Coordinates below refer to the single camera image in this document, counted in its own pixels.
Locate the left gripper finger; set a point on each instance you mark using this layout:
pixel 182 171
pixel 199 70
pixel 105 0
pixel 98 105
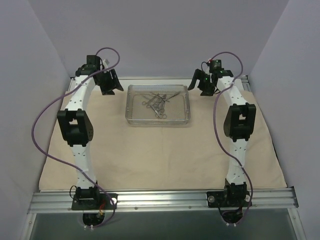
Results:
pixel 107 92
pixel 116 85

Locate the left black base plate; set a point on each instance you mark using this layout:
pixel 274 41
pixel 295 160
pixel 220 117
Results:
pixel 102 203

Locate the aluminium front rail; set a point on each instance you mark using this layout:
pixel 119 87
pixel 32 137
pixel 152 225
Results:
pixel 53 202

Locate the right aluminium side rail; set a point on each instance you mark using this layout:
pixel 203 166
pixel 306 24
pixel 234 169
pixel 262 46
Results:
pixel 245 83

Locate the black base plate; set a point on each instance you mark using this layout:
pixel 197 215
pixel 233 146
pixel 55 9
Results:
pixel 102 203
pixel 221 199

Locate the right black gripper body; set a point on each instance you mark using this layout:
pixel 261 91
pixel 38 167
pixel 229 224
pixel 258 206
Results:
pixel 204 81

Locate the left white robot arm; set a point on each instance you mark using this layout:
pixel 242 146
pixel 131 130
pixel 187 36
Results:
pixel 75 125

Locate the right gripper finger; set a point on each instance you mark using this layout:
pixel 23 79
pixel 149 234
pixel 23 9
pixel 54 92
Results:
pixel 207 93
pixel 197 76

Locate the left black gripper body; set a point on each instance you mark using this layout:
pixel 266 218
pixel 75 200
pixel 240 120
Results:
pixel 107 81

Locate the steel ring-handled clamp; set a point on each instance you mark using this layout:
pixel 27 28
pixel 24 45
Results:
pixel 159 103

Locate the wire mesh instrument tray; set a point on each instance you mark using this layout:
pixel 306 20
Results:
pixel 178 109

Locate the steel tweezers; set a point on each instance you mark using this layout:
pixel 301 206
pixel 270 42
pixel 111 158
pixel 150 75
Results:
pixel 174 95

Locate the steel scissors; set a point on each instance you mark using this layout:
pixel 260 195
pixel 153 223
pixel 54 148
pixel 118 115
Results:
pixel 151 99

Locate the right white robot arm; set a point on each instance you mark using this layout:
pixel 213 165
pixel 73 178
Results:
pixel 238 124

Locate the steel ring-handled forceps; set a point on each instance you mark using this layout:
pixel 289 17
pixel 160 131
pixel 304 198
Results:
pixel 159 115

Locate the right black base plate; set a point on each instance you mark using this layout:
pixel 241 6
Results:
pixel 221 199

